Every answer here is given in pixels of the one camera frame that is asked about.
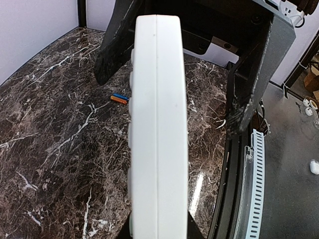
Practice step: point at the blue battery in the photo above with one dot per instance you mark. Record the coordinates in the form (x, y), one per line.
(121, 96)

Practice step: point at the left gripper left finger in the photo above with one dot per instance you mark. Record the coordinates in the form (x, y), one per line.
(125, 231)

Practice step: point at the white remote control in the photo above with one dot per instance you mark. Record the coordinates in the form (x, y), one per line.
(157, 134)

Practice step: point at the right black frame post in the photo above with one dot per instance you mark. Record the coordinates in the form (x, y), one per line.
(82, 16)

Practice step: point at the white earbud case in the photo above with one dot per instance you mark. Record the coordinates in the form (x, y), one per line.
(314, 167)

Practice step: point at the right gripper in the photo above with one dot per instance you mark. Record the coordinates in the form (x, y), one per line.
(242, 27)

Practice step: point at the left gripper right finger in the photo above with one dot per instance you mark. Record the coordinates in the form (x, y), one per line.
(193, 231)

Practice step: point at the orange battery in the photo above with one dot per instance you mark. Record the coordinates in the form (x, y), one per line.
(119, 100)

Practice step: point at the black curved table rail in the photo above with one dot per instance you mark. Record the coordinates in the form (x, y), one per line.
(226, 209)

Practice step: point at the grey slotted cable duct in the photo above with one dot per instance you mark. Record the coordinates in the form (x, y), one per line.
(258, 185)

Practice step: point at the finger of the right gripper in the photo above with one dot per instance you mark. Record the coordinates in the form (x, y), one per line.
(118, 40)

